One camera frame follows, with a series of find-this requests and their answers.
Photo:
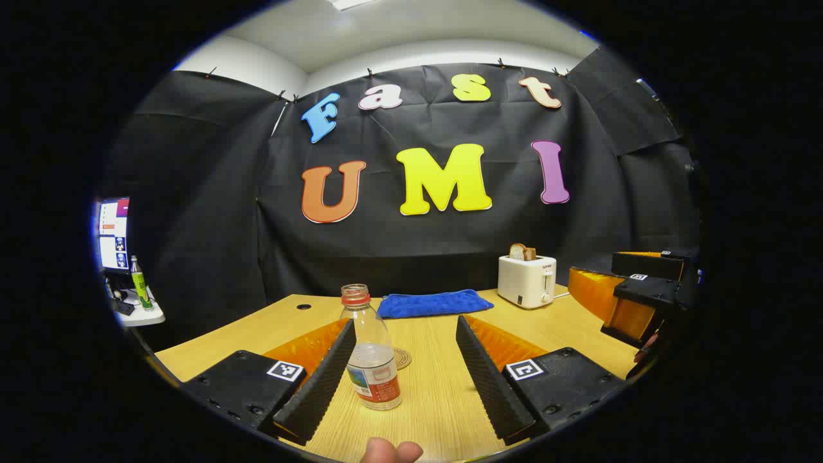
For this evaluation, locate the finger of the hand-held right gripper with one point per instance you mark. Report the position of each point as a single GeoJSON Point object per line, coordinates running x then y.
{"type": "Point", "coordinates": [636, 265]}
{"type": "Point", "coordinates": [646, 292]}

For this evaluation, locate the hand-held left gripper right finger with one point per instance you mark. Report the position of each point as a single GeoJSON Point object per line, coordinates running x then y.
{"type": "Point", "coordinates": [492, 386]}

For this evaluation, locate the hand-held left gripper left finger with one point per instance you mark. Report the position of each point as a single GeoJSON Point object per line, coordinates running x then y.
{"type": "Point", "coordinates": [321, 386]}

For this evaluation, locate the clear plastic water bottle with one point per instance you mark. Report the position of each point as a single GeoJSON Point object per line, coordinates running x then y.
{"type": "Point", "coordinates": [373, 360]}

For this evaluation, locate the round cork coaster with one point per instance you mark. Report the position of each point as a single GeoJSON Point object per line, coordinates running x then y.
{"type": "Point", "coordinates": [404, 359]}

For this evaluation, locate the green bottle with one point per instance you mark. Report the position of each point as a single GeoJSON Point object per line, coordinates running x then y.
{"type": "Point", "coordinates": [140, 286]}

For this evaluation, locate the blue towel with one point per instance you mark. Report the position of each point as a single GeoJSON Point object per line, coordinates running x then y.
{"type": "Point", "coordinates": [431, 303]}

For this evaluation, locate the white toaster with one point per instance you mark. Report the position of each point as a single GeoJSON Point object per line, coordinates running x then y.
{"type": "Point", "coordinates": [524, 283]}

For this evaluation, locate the light bread slice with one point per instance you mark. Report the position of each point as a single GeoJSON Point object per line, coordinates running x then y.
{"type": "Point", "coordinates": [517, 252]}

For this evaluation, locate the computer monitor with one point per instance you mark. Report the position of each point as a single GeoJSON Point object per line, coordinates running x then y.
{"type": "Point", "coordinates": [112, 235]}

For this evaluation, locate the ceiling light panel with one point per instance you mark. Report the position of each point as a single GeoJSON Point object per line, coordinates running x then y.
{"type": "Point", "coordinates": [350, 4]}

